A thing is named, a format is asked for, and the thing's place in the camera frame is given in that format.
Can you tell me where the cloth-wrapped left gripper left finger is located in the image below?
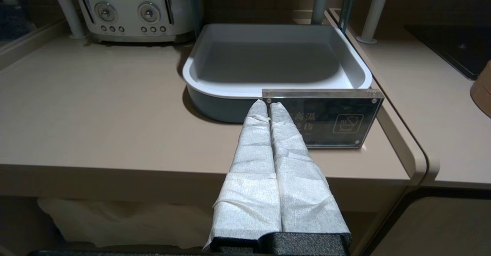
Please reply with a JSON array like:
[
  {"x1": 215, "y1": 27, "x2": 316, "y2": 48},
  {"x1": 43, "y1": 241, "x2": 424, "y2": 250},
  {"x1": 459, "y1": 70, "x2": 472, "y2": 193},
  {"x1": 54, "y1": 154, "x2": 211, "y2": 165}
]
[{"x1": 203, "y1": 100, "x2": 283, "y2": 249}]

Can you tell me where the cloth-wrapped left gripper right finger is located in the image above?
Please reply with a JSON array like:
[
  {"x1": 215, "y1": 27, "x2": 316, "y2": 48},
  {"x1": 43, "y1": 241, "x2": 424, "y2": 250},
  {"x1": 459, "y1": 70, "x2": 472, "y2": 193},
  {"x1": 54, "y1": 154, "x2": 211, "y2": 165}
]
[{"x1": 269, "y1": 102, "x2": 352, "y2": 235}]

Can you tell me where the bamboo steamer basket stack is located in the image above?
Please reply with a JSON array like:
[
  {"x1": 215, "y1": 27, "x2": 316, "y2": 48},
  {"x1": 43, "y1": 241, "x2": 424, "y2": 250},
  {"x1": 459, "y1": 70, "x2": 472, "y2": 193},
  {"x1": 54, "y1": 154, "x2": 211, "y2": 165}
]
[{"x1": 470, "y1": 60, "x2": 491, "y2": 118}]

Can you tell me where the clear acrylic warning sign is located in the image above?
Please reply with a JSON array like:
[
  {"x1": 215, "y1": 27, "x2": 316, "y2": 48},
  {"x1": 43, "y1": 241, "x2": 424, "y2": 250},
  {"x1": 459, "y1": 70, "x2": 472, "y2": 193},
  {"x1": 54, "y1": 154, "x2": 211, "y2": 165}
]
[{"x1": 262, "y1": 88, "x2": 385, "y2": 149}]

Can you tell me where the teal three-tier tray rack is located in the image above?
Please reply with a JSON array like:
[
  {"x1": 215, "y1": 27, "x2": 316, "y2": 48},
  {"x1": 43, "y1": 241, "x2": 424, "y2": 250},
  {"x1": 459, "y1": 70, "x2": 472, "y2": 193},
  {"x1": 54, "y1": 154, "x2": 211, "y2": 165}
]
[{"x1": 182, "y1": 0, "x2": 374, "y2": 124}]

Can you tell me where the white cloth under table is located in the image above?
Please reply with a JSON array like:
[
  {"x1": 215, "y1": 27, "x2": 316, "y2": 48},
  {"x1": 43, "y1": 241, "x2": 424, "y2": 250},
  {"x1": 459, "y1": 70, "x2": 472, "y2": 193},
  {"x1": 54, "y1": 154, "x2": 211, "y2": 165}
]
[{"x1": 36, "y1": 197, "x2": 216, "y2": 249}]

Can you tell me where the white upright support pole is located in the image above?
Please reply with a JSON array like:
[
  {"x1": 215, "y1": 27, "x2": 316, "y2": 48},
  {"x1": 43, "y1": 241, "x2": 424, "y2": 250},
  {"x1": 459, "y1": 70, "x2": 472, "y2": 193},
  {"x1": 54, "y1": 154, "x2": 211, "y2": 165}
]
[
  {"x1": 311, "y1": 0, "x2": 331, "y2": 25},
  {"x1": 356, "y1": 0, "x2": 394, "y2": 44}
]

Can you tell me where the black induction cooktop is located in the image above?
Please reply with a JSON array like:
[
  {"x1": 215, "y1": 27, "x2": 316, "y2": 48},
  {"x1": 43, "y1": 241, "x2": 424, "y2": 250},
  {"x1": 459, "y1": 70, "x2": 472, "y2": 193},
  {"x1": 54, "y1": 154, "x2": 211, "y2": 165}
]
[{"x1": 404, "y1": 24, "x2": 491, "y2": 81}]

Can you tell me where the white retro toaster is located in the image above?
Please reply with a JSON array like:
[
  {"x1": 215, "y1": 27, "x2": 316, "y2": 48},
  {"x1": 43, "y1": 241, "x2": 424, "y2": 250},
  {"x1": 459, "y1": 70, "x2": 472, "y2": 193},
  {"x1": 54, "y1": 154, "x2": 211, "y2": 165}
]
[{"x1": 74, "y1": 0, "x2": 197, "y2": 44}]

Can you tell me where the white slanted support pole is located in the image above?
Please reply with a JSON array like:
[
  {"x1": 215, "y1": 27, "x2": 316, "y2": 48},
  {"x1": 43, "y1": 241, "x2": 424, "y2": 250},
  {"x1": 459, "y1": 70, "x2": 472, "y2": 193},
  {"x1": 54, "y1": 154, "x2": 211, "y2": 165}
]
[{"x1": 48, "y1": 0, "x2": 89, "y2": 39}]

